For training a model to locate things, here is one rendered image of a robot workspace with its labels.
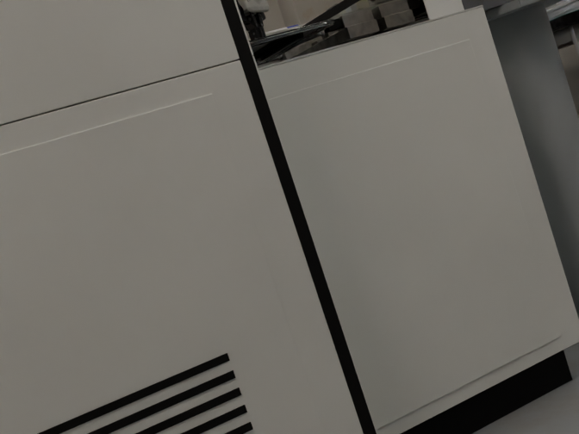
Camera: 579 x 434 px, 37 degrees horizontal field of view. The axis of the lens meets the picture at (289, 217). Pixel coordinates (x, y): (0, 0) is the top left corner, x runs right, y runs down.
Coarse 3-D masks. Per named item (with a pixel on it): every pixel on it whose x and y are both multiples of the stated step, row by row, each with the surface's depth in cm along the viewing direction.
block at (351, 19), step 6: (354, 12) 196; (360, 12) 196; (366, 12) 197; (342, 18) 194; (348, 18) 195; (354, 18) 195; (360, 18) 196; (366, 18) 197; (372, 18) 197; (342, 24) 195; (348, 24) 195; (354, 24) 195
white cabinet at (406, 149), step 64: (320, 64) 164; (384, 64) 170; (448, 64) 175; (320, 128) 163; (384, 128) 168; (448, 128) 174; (512, 128) 181; (320, 192) 162; (384, 192) 167; (448, 192) 173; (512, 192) 180; (320, 256) 161; (384, 256) 167; (448, 256) 172; (512, 256) 179; (384, 320) 166; (448, 320) 172; (512, 320) 178; (576, 320) 185; (384, 384) 165; (448, 384) 171; (512, 384) 181
